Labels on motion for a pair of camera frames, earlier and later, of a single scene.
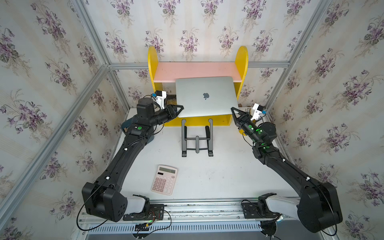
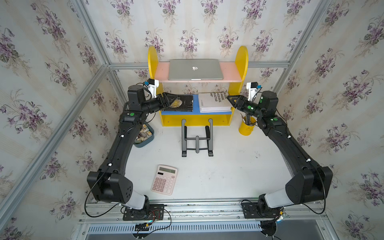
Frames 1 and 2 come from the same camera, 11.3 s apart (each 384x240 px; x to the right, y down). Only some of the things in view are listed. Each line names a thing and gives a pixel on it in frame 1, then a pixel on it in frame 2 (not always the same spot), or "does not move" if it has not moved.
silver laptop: (206, 95) to (194, 69)
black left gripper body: (164, 116) to (155, 105)
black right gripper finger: (242, 113) to (235, 99)
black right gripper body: (249, 128) to (250, 107)
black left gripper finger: (177, 114) to (168, 104)
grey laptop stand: (209, 136) does not move
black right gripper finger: (238, 120) to (234, 103)
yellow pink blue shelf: (163, 75) does not move
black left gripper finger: (173, 107) to (170, 96)
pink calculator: (164, 180) does not move
